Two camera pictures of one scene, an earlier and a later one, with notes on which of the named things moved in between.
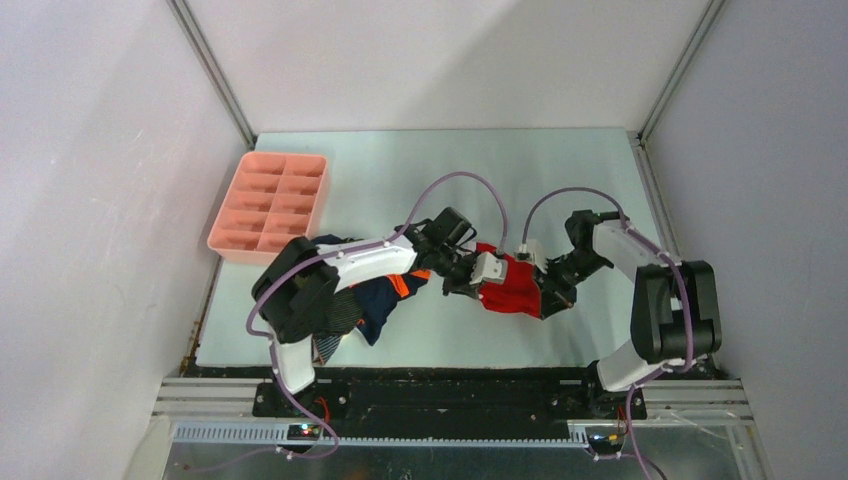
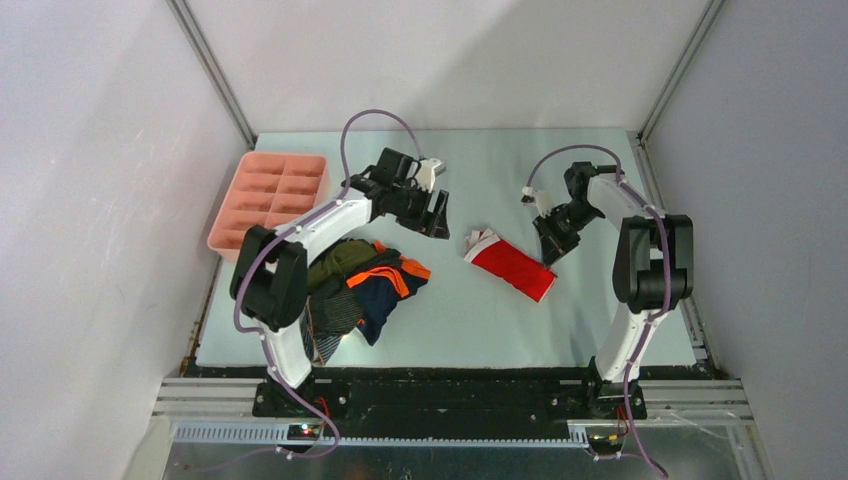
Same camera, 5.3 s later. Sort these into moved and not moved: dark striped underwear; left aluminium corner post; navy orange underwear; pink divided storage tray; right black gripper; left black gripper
Moved: left black gripper; right black gripper
Not moved: pink divided storage tray; left aluminium corner post; navy orange underwear; dark striped underwear
